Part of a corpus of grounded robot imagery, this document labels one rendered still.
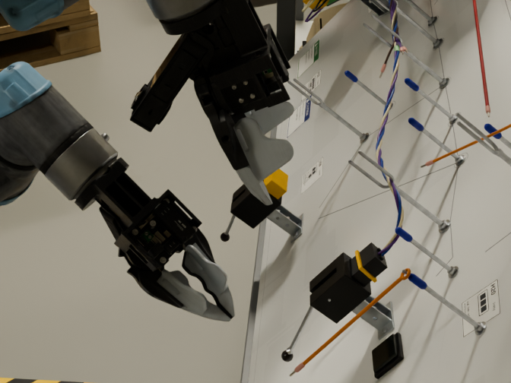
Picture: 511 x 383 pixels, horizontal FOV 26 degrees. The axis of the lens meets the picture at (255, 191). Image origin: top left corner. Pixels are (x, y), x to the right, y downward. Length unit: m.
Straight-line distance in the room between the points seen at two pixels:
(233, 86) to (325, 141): 0.66
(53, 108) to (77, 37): 2.75
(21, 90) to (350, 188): 0.53
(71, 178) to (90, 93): 2.57
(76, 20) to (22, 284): 1.23
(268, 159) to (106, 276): 1.92
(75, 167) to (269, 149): 0.23
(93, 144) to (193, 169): 2.15
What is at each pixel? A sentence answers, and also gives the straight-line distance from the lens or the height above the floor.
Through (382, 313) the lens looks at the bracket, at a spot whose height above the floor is 1.08.
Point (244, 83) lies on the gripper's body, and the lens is 1.06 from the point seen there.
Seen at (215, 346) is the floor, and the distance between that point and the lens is 2.75.
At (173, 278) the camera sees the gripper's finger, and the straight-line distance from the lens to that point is 1.21.
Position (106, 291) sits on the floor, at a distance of 2.93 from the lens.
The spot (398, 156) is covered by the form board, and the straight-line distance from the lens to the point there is 1.48.
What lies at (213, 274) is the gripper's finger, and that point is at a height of 1.12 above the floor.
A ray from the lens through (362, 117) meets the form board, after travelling 1.65.
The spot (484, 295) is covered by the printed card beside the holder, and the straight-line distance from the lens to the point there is 1.14.
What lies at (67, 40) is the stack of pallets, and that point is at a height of 0.07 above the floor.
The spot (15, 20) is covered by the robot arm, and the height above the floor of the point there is 1.47.
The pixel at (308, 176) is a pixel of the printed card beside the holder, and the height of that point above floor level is 0.94.
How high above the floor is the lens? 1.91
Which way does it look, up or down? 36 degrees down
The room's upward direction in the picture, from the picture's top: straight up
